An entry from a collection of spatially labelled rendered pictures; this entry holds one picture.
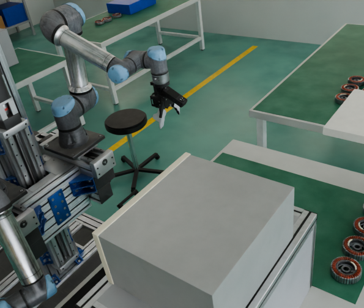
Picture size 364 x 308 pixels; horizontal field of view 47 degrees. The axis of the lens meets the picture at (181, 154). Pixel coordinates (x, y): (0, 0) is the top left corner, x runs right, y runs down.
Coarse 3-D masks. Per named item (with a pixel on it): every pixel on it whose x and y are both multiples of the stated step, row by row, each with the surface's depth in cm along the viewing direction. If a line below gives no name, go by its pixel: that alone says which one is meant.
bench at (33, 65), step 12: (24, 60) 417; (36, 60) 412; (48, 60) 408; (60, 60) 403; (12, 72) 393; (24, 72) 389; (36, 72) 385; (48, 72) 390; (24, 84) 374; (36, 96) 478; (36, 108) 486
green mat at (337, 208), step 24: (240, 168) 224; (264, 168) 221; (312, 192) 200; (336, 192) 198; (360, 192) 196; (336, 216) 185; (360, 216) 183; (336, 240) 174; (360, 264) 162; (336, 288) 155; (360, 288) 153
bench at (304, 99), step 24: (360, 24) 383; (336, 48) 343; (360, 48) 337; (312, 72) 311; (336, 72) 306; (360, 72) 301; (264, 96) 290; (288, 96) 285; (312, 96) 280; (264, 120) 280; (288, 120) 261; (312, 120) 255; (264, 144) 290
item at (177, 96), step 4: (168, 88) 183; (164, 92) 182; (168, 92) 181; (172, 92) 182; (176, 92) 183; (168, 96) 181; (172, 96) 181; (176, 96) 182; (180, 96) 182; (172, 100) 182; (176, 100) 180; (180, 100) 180; (184, 100) 181; (180, 104) 180; (184, 104) 182
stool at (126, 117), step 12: (108, 120) 329; (120, 120) 326; (132, 120) 324; (144, 120) 324; (120, 132) 317; (132, 132) 318; (132, 144) 341; (132, 156) 347; (156, 156) 371; (144, 168) 354
